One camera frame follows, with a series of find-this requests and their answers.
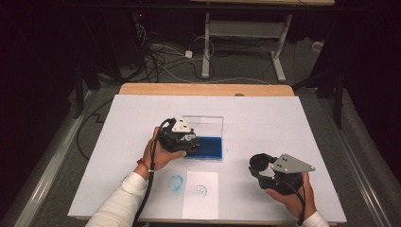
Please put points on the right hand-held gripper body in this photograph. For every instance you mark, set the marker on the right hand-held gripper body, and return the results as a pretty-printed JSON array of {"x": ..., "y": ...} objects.
[{"x": 291, "y": 165}]

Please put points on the blue ink pad clear case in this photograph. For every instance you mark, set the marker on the blue ink pad clear case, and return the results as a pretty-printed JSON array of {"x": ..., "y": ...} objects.
[{"x": 211, "y": 148}]

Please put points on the black metal stand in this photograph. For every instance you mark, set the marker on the black metal stand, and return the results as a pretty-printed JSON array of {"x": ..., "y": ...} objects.
[{"x": 78, "y": 94}]

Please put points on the white power adapter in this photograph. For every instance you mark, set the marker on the white power adapter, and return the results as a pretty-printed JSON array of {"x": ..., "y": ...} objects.
[{"x": 188, "y": 54}]

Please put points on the aluminium floor rail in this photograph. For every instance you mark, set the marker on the aluminium floor rail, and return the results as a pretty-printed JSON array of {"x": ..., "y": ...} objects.
[
  {"x": 356, "y": 170},
  {"x": 47, "y": 176}
]

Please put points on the person's left hand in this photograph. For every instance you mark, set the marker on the person's left hand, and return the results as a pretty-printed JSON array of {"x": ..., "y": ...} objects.
[{"x": 156, "y": 156}]

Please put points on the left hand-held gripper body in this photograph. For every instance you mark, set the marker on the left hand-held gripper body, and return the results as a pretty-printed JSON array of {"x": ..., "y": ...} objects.
[{"x": 171, "y": 138}]

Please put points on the white table cover sheet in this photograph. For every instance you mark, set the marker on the white table cover sheet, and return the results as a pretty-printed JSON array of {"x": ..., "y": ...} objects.
[{"x": 258, "y": 126}]

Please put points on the desk with white frame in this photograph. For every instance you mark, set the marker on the desk with white frame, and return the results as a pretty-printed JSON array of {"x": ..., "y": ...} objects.
[{"x": 246, "y": 29}]

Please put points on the person's right hand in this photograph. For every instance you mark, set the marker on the person's right hand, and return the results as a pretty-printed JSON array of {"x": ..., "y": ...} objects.
[{"x": 301, "y": 201}]

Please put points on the white paper sheet with circle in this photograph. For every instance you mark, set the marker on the white paper sheet with circle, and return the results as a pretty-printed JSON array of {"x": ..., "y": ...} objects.
[{"x": 201, "y": 205}]

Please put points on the grey power strip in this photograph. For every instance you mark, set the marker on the grey power strip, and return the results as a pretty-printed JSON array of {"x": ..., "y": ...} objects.
[{"x": 317, "y": 46}]

